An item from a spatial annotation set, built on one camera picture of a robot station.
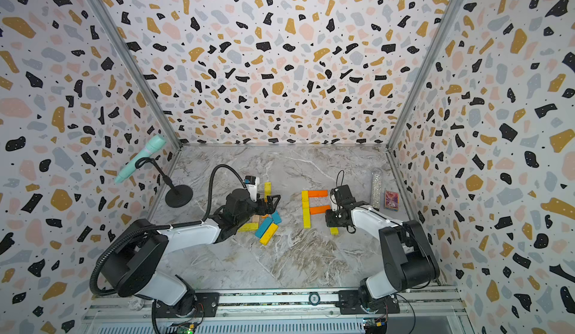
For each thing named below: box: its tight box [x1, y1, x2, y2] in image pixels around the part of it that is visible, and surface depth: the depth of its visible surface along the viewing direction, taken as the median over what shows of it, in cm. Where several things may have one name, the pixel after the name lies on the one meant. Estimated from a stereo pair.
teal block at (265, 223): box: [254, 217, 274, 239], surface depth 92 cm
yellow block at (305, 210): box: [301, 190, 310, 215], surface depth 101 cm
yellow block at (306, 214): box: [302, 200, 311, 229], surface depth 97 cm
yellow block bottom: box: [259, 223, 280, 246], surface depth 91 cm
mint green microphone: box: [113, 134, 167, 184], surface depth 78 cm
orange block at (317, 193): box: [308, 190, 329, 198], surface depth 105 cm
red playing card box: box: [384, 190, 401, 212], surface depth 102 cm
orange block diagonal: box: [309, 205, 331, 215], surface depth 100 cm
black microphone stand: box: [134, 157, 194, 209], surface depth 99 cm
